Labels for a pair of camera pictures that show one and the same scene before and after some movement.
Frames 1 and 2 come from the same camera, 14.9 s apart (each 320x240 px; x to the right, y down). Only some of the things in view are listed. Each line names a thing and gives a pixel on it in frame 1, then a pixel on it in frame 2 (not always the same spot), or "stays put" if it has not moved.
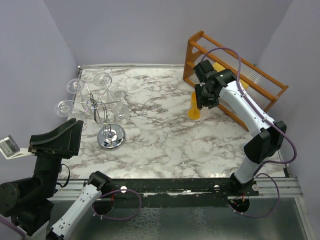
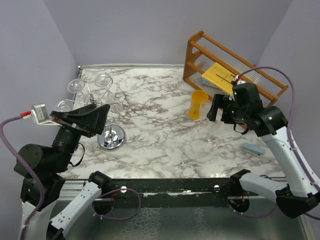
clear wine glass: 64,108 stays put
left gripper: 63,141 -> 90,118
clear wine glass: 101,79 stays put
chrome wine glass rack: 111,136 stays put
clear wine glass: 75,85 stays put
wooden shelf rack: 263,88 stays put
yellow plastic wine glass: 194,113 stays put
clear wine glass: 117,93 -> 204,110
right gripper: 210,103 -> 218,102
